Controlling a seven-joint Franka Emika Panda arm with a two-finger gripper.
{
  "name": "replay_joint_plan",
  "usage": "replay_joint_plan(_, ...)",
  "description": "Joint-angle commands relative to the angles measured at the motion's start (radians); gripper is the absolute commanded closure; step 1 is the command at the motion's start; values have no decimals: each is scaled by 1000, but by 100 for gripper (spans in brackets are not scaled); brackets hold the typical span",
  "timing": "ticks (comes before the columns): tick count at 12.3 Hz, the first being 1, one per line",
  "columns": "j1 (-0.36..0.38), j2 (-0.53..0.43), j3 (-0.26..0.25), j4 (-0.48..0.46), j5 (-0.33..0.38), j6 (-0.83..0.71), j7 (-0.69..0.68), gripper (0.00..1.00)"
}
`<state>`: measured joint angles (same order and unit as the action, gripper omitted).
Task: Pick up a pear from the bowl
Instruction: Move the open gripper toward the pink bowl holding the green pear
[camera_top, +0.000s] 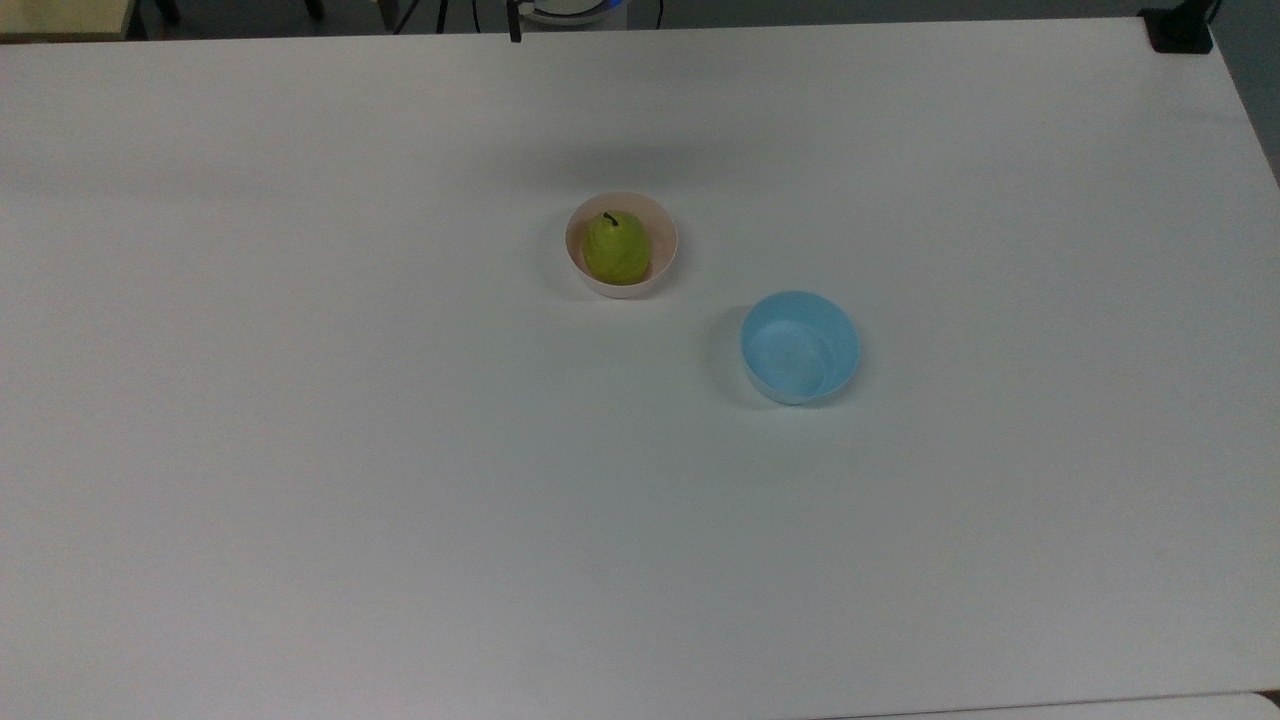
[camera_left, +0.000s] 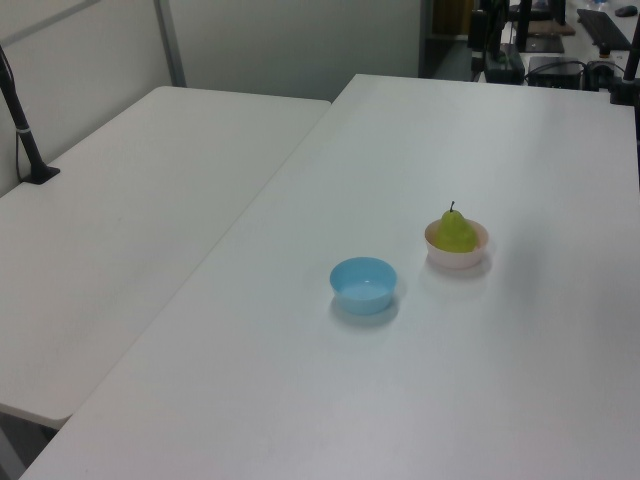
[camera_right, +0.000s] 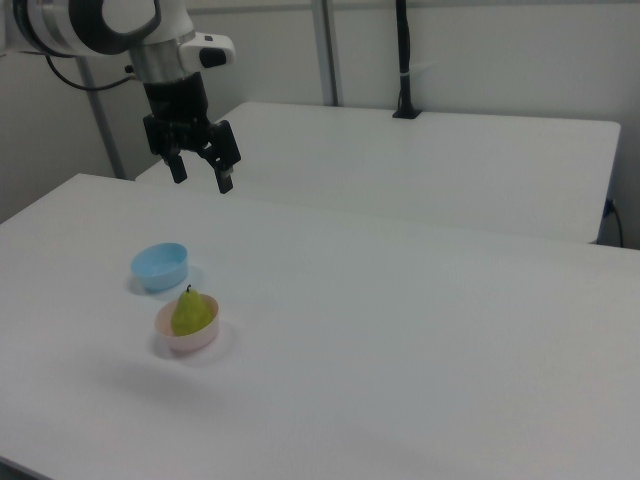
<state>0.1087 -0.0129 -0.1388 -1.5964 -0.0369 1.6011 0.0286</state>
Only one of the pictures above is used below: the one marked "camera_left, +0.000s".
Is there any brown wooden board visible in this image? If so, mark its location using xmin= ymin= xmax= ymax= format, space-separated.
xmin=507 ymin=17 xmax=577 ymax=37

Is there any black clamped pole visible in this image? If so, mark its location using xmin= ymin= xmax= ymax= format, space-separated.
xmin=608 ymin=27 xmax=640 ymax=107

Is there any pink plastic bowl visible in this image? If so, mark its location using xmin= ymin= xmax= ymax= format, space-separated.
xmin=424 ymin=219 xmax=490 ymax=272

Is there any black monitor stand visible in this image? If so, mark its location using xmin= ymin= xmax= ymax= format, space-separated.
xmin=516 ymin=0 xmax=567 ymax=55

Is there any black camera pole with base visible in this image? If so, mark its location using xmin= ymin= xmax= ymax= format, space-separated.
xmin=0 ymin=44 xmax=62 ymax=187

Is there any black electronics box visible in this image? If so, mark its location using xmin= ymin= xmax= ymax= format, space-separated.
xmin=526 ymin=55 xmax=587 ymax=90

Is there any grey metal partition post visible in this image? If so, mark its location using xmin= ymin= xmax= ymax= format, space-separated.
xmin=154 ymin=0 xmax=188 ymax=89

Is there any green pear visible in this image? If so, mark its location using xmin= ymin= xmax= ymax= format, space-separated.
xmin=433 ymin=200 xmax=477 ymax=254

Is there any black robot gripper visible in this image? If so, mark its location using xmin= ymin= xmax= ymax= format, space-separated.
xmin=469 ymin=8 xmax=525 ymax=85

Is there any black keyboard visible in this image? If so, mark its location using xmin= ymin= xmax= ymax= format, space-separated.
xmin=576 ymin=7 xmax=633 ymax=52

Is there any grey device with red button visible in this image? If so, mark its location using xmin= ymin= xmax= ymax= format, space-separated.
xmin=584 ymin=44 xmax=617 ymax=94

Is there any blue plastic bowl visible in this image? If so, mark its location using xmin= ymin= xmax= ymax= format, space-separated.
xmin=329 ymin=256 xmax=399 ymax=316

